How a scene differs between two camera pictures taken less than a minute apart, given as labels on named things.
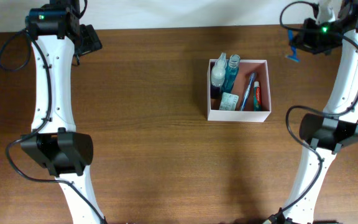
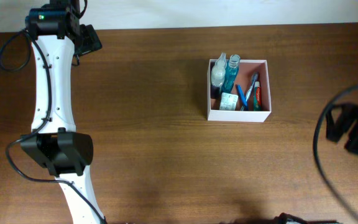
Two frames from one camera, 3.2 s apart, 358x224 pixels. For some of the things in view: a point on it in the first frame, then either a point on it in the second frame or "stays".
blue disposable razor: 294,56 -> 242,98
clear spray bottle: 218,72 stays
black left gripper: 91,40 stays
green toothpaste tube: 257,96 stays
